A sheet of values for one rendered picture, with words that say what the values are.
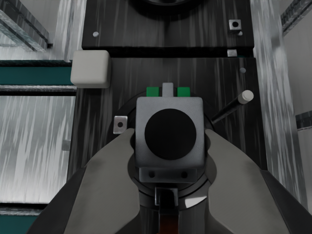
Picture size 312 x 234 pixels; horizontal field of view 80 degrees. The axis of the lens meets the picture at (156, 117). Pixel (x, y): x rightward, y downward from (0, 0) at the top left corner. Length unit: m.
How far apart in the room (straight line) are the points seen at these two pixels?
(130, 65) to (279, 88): 0.20
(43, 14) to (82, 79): 0.29
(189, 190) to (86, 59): 0.20
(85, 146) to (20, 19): 0.17
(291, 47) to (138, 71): 0.33
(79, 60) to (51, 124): 0.12
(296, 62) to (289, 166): 0.24
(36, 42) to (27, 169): 0.18
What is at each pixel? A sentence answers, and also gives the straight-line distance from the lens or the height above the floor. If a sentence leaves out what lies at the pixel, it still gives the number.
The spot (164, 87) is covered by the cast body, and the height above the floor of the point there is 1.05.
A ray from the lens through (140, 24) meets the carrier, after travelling 0.30.
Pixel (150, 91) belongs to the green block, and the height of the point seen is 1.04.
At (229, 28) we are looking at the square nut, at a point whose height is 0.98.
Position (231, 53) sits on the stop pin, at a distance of 0.29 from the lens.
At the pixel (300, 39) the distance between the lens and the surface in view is 0.50.
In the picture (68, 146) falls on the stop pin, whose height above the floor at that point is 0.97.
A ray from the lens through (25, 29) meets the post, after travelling 0.30.
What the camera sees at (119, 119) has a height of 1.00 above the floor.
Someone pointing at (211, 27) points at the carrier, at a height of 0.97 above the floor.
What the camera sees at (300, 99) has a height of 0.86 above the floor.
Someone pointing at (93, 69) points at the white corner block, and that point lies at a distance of 0.25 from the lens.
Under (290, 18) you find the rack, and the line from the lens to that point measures 0.39.
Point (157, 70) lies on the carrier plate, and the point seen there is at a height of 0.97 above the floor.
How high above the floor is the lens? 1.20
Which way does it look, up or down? 78 degrees down
